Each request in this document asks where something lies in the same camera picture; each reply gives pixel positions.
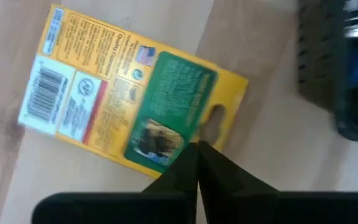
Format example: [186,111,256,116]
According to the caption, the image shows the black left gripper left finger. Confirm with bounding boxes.
[141,141,200,224]

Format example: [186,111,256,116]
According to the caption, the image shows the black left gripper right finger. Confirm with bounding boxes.
[198,139,280,224]

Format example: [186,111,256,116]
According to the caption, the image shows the yellow carded product pack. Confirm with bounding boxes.
[17,3,250,180]

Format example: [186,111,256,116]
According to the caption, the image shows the black slotted plastic basket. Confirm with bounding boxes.
[296,0,358,141]

